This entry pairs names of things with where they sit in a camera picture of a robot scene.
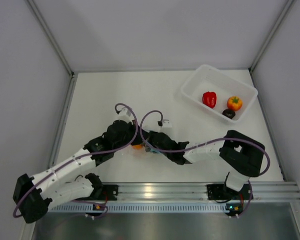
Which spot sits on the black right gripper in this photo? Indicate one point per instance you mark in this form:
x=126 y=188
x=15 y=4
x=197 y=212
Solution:
x=150 y=141

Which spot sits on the clear zip top bag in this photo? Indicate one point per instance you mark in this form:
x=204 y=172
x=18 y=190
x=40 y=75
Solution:
x=146 y=152

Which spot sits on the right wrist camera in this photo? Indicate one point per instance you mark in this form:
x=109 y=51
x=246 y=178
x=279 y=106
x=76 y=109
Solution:
x=164 y=124

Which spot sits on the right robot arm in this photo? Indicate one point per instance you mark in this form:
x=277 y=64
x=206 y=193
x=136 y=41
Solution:
x=246 y=157

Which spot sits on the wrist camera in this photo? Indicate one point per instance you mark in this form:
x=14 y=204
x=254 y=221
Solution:
x=164 y=124
x=125 y=115

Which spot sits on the white plastic basket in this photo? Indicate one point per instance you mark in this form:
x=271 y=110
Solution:
x=210 y=79

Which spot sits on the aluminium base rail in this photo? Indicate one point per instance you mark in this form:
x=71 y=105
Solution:
x=198 y=191

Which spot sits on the aluminium frame post left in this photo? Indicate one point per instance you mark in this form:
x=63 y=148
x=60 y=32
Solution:
x=49 y=35

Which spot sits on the orange fake fruit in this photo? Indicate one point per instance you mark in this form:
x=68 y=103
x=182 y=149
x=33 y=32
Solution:
x=137 y=147

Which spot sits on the yellow fake bell pepper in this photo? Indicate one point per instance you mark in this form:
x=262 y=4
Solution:
x=234 y=103

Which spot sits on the aluminium frame post right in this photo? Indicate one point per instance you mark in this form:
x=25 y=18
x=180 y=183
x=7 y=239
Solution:
x=278 y=21

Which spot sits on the red fake pepper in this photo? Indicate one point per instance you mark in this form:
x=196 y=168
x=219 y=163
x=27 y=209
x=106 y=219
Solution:
x=209 y=99

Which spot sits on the black fake food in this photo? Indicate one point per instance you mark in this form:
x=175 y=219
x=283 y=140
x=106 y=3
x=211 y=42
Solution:
x=229 y=113

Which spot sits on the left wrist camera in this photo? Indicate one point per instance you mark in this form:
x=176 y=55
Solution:
x=125 y=115

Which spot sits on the aluminium frame post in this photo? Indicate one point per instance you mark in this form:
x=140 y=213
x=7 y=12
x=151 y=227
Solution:
x=278 y=21
x=49 y=35

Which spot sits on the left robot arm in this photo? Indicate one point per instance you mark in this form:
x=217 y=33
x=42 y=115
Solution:
x=30 y=194

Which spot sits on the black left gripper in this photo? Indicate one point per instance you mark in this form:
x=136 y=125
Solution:
x=137 y=140

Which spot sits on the white slotted cable duct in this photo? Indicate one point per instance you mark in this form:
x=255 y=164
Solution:
x=147 y=208

